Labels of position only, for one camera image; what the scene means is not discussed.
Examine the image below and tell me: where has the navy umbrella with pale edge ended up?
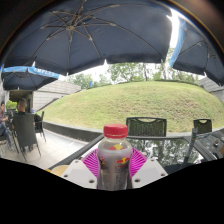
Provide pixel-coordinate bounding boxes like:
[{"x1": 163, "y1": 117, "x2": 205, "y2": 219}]
[{"x1": 169, "y1": 17, "x2": 224, "y2": 86}]

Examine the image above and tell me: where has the person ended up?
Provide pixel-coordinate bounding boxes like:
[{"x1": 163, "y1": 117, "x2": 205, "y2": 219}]
[
  {"x1": 15, "y1": 97, "x2": 31, "y2": 116},
  {"x1": 0, "y1": 101, "x2": 13, "y2": 152}
]

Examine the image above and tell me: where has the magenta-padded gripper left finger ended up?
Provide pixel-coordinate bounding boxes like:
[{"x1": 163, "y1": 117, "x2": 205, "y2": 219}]
[{"x1": 61, "y1": 148, "x2": 100, "y2": 190}]

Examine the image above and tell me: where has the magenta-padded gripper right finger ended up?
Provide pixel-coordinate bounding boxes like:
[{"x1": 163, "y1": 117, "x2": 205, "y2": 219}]
[{"x1": 129, "y1": 147, "x2": 169, "y2": 190}]

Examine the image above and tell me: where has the dark wicker patio chair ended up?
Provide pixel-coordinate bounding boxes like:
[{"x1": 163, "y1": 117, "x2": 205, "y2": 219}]
[
  {"x1": 12, "y1": 112, "x2": 42, "y2": 162},
  {"x1": 34, "y1": 110, "x2": 47, "y2": 143}
]

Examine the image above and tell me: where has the navy umbrella with blue trim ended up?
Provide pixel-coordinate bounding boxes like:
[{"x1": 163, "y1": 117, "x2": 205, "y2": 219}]
[{"x1": 0, "y1": 65, "x2": 61, "y2": 92}]

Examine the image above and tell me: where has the clear red-capped drink bottle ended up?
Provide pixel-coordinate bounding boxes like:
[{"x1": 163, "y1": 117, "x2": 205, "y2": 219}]
[{"x1": 96, "y1": 123, "x2": 134, "y2": 191}]

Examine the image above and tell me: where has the large navy patio umbrella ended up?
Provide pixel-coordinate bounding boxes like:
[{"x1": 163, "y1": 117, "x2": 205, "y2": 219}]
[{"x1": 1, "y1": 0, "x2": 174, "y2": 76}]

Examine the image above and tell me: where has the dark mesh patio chair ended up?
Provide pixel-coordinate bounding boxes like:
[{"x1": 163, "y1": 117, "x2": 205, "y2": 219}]
[
  {"x1": 193, "y1": 118, "x2": 213, "y2": 135},
  {"x1": 125, "y1": 116, "x2": 168, "y2": 138}
]

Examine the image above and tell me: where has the dark umbrella pole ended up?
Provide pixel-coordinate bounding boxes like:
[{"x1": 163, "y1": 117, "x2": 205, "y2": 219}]
[{"x1": 181, "y1": 128, "x2": 199, "y2": 168}]

